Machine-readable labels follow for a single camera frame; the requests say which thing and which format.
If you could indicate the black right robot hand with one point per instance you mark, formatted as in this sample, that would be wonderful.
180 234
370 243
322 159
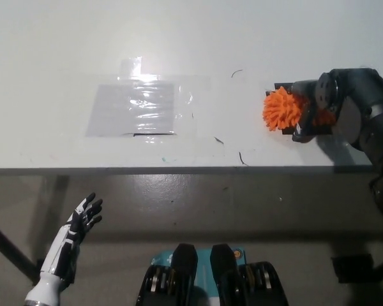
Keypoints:
327 92

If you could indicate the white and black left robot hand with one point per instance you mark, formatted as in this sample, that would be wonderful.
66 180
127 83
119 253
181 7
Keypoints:
68 236

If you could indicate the black and teal robot torso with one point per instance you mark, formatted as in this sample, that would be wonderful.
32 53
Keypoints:
223 274

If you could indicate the black tape patch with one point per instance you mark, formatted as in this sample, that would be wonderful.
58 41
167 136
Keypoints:
284 86

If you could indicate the clear plastic film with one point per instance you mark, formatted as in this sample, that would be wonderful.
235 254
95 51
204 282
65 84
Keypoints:
198 108

